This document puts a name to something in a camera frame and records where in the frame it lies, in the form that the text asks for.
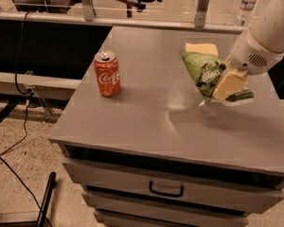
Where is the black drawer handle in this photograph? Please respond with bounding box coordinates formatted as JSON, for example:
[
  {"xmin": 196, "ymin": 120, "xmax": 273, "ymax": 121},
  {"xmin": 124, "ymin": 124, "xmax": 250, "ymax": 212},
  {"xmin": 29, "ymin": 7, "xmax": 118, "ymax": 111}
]
[{"xmin": 149, "ymin": 181, "xmax": 185, "ymax": 198}]

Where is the grey drawer cabinet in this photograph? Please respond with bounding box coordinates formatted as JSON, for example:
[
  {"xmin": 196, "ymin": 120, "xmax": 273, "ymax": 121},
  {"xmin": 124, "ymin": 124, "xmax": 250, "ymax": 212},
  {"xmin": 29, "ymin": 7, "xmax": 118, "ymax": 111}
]
[{"xmin": 50, "ymin": 26, "xmax": 284, "ymax": 227}]

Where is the left metal bracket post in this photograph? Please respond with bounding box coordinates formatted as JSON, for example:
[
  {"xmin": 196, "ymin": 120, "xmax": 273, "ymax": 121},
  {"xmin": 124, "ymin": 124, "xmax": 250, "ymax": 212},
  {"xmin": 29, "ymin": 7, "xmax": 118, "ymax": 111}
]
[{"xmin": 81, "ymin": 0, "xmax": 95, "ymax": 21}]

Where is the clear plastic water bottle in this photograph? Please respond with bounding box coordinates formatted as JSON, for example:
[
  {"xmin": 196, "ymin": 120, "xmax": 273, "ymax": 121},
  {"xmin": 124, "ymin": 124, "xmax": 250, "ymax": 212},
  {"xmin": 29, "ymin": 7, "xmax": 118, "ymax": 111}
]
[{"xmin": 235, "ymin": 0, "xmax": 257, "ymax": 28}]

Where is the metal bracket post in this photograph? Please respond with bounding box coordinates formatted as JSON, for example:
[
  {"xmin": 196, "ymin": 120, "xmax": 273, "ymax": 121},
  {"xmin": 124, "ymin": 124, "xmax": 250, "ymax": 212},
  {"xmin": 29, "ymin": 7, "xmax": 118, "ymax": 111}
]
[
  {"xmin": 81, "ymin": 0, "xmax": 95, "ymax": 21},
  {"xmin": 194, "ymin": 0, "xmax": 210, "ymax": 27}
]

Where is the black power cable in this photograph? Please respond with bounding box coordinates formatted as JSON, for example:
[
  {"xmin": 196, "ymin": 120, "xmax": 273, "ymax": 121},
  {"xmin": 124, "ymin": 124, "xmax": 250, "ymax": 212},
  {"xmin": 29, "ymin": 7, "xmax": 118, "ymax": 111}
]
[{"xmin": 0, "ymin": 9, "xmax": 55, "ymax": 227}]

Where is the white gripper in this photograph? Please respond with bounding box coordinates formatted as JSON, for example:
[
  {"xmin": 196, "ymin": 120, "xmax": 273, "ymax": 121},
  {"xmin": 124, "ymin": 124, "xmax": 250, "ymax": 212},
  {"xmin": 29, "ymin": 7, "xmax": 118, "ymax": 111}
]
[{"xmin": 212, "ymin": 28, "xmax": 284, "ymax": 100}]

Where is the right metal bracket post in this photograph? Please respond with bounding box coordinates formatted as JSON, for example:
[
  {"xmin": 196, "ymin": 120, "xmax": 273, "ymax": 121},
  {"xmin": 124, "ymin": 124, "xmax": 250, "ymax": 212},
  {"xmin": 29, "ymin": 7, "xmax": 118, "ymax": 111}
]
[{"xmin": 194, "ymin": 0, "xmax": 210, "ymax": 27}]

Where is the black metal stand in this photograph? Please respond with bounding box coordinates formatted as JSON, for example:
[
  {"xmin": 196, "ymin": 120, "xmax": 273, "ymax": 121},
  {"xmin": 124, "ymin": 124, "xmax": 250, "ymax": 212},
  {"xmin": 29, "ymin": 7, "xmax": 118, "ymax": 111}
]
[{"xmin": 0, "ymin": 172, "xmax": 57, "ymax": 227}]

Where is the green jalapeno chip bag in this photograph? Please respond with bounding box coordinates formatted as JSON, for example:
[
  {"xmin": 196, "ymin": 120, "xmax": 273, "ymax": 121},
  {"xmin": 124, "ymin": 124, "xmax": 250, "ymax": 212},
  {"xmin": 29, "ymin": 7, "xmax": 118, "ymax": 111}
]
[{"xmin": 181, "ymin": 52, "xmax": 255, "ymax": 106}]

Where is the yellow sponge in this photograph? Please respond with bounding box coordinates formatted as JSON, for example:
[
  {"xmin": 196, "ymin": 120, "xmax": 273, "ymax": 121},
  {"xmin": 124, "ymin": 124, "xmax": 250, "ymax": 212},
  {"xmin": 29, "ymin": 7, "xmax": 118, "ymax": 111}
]
[{"xmin": 185, "ymin": 43, "xmax": 219, "ymax": 58}]

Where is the orange coke can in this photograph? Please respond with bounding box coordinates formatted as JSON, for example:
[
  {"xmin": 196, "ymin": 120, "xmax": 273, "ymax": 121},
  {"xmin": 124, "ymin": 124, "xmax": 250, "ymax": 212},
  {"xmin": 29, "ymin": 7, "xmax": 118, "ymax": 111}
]
[{"xmin": 94, "ymin": 51, "xmax": 121, "ymax": 97}]

